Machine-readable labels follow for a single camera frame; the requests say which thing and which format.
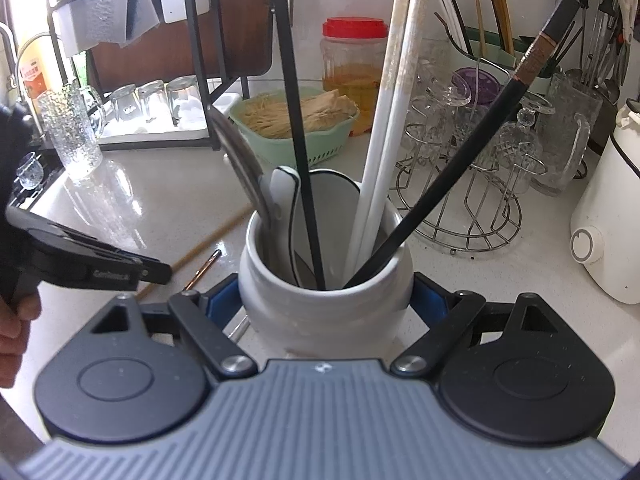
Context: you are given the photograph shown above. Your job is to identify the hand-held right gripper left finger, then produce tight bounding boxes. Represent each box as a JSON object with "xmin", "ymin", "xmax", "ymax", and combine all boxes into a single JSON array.
[{"xmin": 89, "ymin": 274, "xmax": 257, "ymax": 380}]

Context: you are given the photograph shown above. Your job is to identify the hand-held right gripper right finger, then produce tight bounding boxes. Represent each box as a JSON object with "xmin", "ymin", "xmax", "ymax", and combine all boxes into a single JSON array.
[{"xmin": 391, "ymin": 272, "xmax": 562, "ymax": 377}]

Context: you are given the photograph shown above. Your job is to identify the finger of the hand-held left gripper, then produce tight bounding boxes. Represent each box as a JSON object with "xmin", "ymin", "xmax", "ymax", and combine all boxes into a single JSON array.
[{"xmin": 131, "ymin": 255, "xmax": 174, "ymax": 286}]

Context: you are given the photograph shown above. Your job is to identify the wooden chopstick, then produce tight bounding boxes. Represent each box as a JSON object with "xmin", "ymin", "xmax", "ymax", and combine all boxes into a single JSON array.
[{"xmin": 134, "ymin": 203, "xmax": 254, "ymax": 304}]

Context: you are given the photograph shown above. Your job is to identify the white ceramic mug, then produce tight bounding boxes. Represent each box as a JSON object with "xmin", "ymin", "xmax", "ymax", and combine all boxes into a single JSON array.
[{"xmin": 238, "ymin": 169, "xmax": 416, "ymax": 357}]

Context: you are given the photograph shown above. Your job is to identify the white ceramic spoon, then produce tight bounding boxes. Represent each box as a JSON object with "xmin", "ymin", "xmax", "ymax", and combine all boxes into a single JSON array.
[{"xmin": 270, "ymin": 165, "xmax": 304, "ymax": 286}]

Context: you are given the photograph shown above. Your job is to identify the steel spoon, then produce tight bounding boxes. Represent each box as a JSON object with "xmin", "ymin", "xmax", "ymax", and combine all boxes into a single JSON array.
[{"xmin": 206, "ymin": 105, "xmax": 282, "ymax": 267}]

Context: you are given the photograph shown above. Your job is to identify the plain black chopstick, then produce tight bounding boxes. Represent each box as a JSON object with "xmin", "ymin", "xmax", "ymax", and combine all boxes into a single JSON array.
[{"xmin": 267, "ymin": 0, "xmax": 327, "ymax": 292}]

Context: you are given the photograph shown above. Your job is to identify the black chopstick brown band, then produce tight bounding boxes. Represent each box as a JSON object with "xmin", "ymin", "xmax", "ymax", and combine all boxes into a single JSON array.
[{"xmin": 342, "ymin": 0, "xmax": 582, "ymax": 289}]

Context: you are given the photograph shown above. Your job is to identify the set of hanging kitchen utensils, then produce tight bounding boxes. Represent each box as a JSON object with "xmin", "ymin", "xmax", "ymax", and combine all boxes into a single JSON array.
[{"xmin": 565, "ymin": 0, "xmax": 640, "ymax": 103}]

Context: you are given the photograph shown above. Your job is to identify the person's left hand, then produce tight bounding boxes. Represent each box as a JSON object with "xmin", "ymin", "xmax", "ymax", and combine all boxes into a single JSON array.
[{"xmin": 0, "ymin": 291, "xmax": 42, "ymax": 390}]

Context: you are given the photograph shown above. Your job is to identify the black sink drain rack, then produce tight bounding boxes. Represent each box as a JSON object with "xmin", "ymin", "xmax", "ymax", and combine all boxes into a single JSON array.
[{"xmin": 6, "ymin": 147, "xmax": 68, "ymax": 212}]

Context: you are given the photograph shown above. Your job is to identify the small stemmed glass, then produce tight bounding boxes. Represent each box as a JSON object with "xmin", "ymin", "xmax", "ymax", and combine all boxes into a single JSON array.
[{"xmin": 16, "ymin": 154, "xmax": 47, "ymax": 192}]

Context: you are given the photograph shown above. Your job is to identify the tall textured glass pitcher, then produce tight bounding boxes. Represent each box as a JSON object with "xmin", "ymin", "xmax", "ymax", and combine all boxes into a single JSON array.
[{"xmin": 36, "ymin": 83, "xmax": 107, "ymax": 182}]

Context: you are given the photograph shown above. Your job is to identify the white drip tray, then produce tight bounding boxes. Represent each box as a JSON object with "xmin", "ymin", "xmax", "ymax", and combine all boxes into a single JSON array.
[{"xmin": 97, "ymin": 92, "xmax": 242, "ymax": 147}]

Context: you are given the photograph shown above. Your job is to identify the clear glass tumbler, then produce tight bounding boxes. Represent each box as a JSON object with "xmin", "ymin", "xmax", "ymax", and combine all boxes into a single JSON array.
[
  {"xmin": 106, "ymin": 85, "xmax": 142, "ymax": 125},
  {"xmin": 166, "ymin": 76, "xmax": 205, "ymax": 128},
  {"xmin": 137, "ymin": 80, "xmax": 169, "ymax": 125}
]

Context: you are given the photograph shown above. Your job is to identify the green plastic basket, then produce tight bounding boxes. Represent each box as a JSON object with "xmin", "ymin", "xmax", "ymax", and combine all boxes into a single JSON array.
[{"xmin": 228, "ymin": 87, "xmax": 362, "ymax": 167}]

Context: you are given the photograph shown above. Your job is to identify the clear crystal goblet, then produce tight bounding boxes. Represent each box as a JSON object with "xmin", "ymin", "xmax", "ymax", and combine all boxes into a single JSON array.
[
  {"xmin": 492, "ymin": 92, "xmax": 557, "ymax": 201},
  {"xmin": 407, "ymin": 57, "xmax": 472, "ymax": 126}
]

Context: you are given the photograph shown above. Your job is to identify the yellow detergent jug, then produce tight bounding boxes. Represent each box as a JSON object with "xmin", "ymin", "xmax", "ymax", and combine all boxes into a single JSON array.
[{"xmin": 16, "ymin": 34, "xmax": 57, "ymax": 102}]

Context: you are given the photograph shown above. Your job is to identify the dried noodles bundle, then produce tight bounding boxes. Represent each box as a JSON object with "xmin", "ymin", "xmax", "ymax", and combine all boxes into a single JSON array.
[{"xmin": 239, "ymin": 88, "xmax": 359, "ymax": 140}]

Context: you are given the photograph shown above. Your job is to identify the white electric pot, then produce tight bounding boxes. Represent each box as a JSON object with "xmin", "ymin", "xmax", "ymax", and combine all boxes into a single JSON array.
[{"xmin": 570, "ymin": 99, "xmax": 640, "ymax": 306}]

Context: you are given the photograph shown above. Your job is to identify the black metal dish rack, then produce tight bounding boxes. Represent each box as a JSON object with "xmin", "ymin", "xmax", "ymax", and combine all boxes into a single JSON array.
[{"xmin": 46, "ymin": 0, "xmax": 302, "ymax": 152}]

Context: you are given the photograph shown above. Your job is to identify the ribbed glass pitcher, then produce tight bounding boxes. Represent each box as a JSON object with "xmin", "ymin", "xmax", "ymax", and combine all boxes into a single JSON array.
[{"xmin": 529, "ymin": 71, "xmax": 605, "ymax": 197}]

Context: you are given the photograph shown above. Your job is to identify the small chrome faucet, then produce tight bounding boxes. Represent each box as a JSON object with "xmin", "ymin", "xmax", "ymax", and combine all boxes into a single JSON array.
[{"xmin": 14, "ymin": 31, "xmax": 56, "ymax": 91}]

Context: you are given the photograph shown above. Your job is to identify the clear glass jar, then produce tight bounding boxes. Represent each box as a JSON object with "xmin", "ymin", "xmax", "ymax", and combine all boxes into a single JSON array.
[{"xmin": 400, "ymin": 39, "xmax": 453, "ymax": 111}]

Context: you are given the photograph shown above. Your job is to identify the green utensil holder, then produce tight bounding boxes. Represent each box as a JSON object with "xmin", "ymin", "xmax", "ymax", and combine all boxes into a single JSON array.
[{"xmin": 434, "ymin": 24, "xmax": 568, "ymax": 97}]

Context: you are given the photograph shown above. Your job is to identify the red-lid plastic jar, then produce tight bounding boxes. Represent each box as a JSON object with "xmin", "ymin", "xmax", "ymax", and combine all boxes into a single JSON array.
[{"xmin": 320, "ymin": 16, "xmax": 391, "ymax": 137}]

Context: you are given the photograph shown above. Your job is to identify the brown wooden cutting board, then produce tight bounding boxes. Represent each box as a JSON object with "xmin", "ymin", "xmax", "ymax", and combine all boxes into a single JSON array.
[{"xmin": 89, "ymin": 0, "xmax": 274, "ymax": 92}]

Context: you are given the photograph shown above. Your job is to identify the gray patterned cloth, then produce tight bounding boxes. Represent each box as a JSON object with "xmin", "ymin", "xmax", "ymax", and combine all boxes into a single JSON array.
[{"xmin": 70, "ymin": 0, "xmax": 162, "ymax": 52}]

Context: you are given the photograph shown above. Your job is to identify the wire glass rack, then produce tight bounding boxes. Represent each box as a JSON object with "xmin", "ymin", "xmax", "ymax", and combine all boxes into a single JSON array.
[{"xmin": 395, "ymin": 57, "xmax": 549, "ymax": 255}]

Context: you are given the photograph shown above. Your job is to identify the white-handled scissors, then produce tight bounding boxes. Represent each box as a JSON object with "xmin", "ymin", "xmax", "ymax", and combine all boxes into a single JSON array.
[{"xmin": 614, "ymin": 0, "xmax": 637, "ymax": 47}]

